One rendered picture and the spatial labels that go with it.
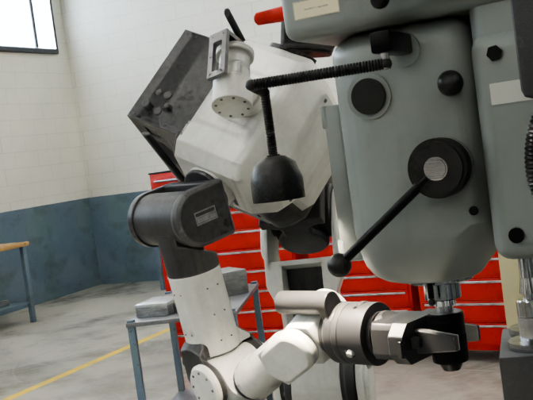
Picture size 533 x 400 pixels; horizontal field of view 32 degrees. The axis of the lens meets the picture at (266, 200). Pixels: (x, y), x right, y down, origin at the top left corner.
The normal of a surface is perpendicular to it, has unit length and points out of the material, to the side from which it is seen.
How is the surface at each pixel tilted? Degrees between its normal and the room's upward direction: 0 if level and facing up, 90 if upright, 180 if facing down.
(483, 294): 90
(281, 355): 115
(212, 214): 91
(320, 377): 81
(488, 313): 90
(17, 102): 90
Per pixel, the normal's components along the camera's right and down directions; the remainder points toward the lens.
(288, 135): 0.36, -0.08
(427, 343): -0.66, 0.13
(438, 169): -0.44, 0.11
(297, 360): -0.54, 0.54
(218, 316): 0.63, -0.02
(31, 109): 0.89, -0.10
